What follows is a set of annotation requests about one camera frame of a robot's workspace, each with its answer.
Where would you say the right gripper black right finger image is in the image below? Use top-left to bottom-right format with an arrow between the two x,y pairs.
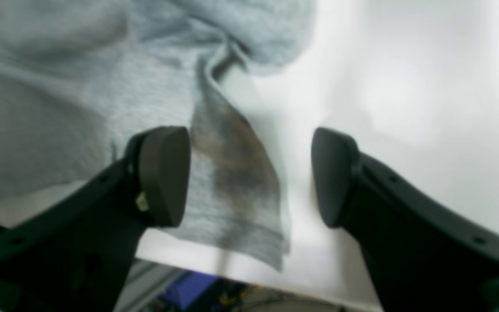
311,127 -> 499,312

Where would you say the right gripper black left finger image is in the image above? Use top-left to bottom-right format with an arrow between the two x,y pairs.
0,126 -> 191,312

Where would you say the grey T-shirt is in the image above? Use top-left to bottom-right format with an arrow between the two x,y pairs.
0,0 -> 315,270

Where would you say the blue box under table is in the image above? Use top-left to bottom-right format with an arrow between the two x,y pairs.
161,271 -> 219,312

